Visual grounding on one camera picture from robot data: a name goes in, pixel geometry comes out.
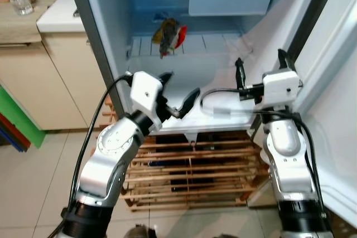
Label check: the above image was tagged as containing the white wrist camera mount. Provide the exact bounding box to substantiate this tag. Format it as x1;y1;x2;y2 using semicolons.
261;69;300;110
129;71;164;118

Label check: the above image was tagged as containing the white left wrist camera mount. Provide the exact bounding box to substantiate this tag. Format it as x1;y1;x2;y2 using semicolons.
129;71;164;118

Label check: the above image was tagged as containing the dark robot left foot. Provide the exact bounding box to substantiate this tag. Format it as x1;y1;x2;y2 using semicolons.
125;224;158;238

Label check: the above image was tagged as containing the stainless steel fridge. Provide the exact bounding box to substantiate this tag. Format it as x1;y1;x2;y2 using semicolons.
66;0;357;229

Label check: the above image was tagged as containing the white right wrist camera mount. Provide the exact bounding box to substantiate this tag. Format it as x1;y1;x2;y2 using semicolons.
261;69;300;110

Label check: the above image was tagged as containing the beige placemat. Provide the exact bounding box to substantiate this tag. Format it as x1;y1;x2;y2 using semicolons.
0;0;63;45

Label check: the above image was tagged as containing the green board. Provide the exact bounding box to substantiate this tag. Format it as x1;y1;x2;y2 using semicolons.
0;84;46;149

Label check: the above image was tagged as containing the red and gold snack packet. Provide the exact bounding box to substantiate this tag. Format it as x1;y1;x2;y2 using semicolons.
151;17;188;60

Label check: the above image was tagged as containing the wooden wine rack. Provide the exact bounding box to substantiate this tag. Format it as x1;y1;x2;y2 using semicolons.
103;98;269;212

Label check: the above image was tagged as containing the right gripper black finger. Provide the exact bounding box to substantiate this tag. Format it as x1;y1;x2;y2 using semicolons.
234;57;248;90
277;48;297;75

